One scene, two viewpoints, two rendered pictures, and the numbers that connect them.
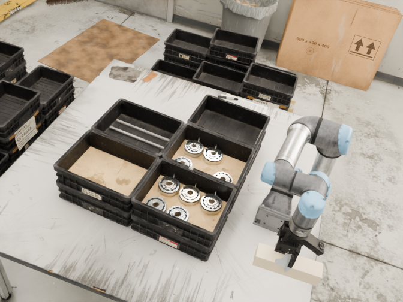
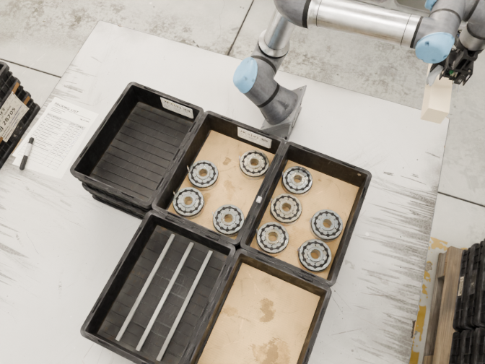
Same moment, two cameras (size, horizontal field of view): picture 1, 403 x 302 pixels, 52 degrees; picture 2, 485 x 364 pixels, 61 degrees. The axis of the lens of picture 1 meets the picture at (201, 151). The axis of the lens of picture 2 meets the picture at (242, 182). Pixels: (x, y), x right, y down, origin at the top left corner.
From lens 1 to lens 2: 145 cm
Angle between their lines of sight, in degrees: 48
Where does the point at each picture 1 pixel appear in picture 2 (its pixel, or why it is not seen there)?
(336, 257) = not seen: hidden behind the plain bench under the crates
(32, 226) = not seen: outside the picture
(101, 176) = (259, 348)
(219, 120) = (115, 162)
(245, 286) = (375, 158)
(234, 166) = (219, 147)
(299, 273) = not seen: hidden behind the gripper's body
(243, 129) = (136, 129)
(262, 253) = (442, 105)
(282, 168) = (444, 24)
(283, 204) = (289, 93)
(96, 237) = (338, 346)
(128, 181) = (265, 301)
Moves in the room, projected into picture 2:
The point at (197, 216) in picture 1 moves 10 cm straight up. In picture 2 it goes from (317, 201) to (322, 188)
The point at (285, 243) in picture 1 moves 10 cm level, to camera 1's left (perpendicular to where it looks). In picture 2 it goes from (470, 66) to (473, 95)
